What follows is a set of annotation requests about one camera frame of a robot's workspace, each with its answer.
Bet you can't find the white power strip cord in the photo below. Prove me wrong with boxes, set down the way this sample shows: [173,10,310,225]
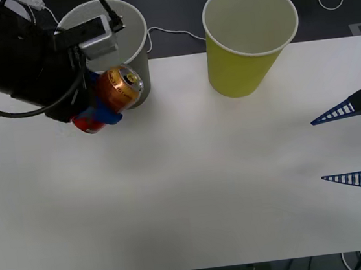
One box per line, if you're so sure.
[42,0,207,65]

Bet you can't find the white power strip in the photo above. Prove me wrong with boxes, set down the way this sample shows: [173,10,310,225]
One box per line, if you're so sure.
[14,0,47,13]

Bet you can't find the yellow-green plastic waste bin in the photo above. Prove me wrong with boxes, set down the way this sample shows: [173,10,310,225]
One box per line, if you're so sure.
[199,0,308,102]

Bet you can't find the grey plastic waste bin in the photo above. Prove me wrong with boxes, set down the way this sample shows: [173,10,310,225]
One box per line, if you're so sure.
[50,0,157,118]

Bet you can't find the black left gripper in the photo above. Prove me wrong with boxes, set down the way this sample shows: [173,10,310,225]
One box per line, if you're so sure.
[8,41,125,137]

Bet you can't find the red and gold drink can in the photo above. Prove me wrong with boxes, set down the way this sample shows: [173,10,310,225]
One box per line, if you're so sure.
[66,62,150,137]

